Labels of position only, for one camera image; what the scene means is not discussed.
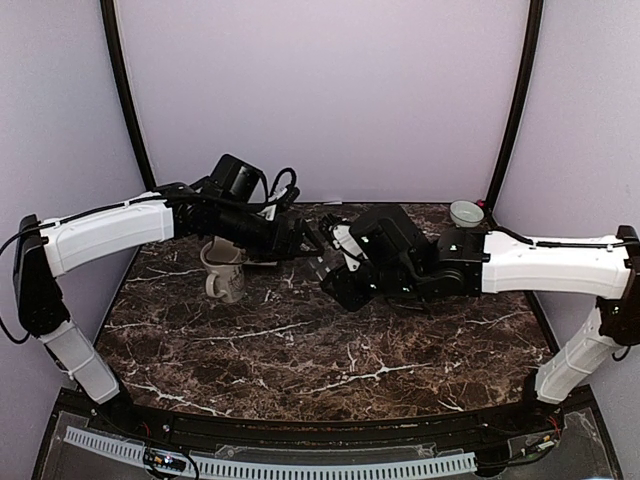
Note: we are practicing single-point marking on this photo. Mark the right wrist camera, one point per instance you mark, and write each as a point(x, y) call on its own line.
point(337, 233)

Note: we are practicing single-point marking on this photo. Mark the white slotted cable duct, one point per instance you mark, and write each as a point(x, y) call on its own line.
point(259, 463)

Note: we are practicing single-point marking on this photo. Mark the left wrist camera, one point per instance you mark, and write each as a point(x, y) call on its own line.
point(282, 194)

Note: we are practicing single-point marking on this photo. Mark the black front rail base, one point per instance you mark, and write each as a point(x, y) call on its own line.
point(485, 429)

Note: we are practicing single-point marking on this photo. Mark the small celadon bowl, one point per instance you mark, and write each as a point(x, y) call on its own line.
point(466, 214)

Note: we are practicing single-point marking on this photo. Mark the black corner frame post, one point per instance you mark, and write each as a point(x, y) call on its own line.
point(521, 87)
point(109, 14)

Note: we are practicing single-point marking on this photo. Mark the black corner frame post right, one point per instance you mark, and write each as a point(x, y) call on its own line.
point(521, 87)

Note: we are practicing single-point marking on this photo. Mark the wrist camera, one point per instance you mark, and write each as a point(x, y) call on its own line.
point(337, 233)
point(282, 194)

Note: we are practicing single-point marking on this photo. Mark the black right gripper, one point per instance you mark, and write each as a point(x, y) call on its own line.
point(343, 291)

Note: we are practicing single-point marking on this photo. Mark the black corner frame post left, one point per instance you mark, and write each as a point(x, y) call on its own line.
point(109, 14)

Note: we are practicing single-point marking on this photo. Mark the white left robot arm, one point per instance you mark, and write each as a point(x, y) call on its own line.
point(234, 202)

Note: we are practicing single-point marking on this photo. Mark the grey weekly pill organizer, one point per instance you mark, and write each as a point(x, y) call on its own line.
point(320, 266)

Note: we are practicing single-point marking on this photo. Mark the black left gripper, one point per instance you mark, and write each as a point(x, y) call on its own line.
point(276, 248)

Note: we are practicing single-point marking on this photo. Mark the beige ceramic mug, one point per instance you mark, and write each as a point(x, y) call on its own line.
point(223, 262)

